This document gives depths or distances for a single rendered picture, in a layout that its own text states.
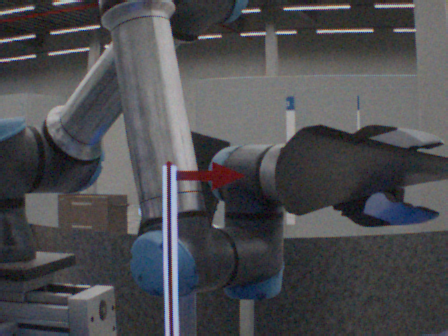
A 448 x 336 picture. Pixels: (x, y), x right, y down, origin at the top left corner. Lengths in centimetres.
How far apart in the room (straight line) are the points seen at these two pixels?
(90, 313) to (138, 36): 43
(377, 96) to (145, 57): 602
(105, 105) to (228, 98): 612
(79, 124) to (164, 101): 33
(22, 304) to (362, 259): 166
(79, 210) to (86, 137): 641
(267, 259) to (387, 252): 172
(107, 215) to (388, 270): 509
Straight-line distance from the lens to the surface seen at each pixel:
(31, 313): 112
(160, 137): 84
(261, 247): 91
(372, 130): 77
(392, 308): 266
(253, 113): 714
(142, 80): 86
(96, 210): 748
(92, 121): 116
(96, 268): 277
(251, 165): 89
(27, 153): 118
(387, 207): 75
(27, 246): 117
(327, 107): 693
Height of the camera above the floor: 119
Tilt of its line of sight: 1 degrees down
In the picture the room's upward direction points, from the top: straight up
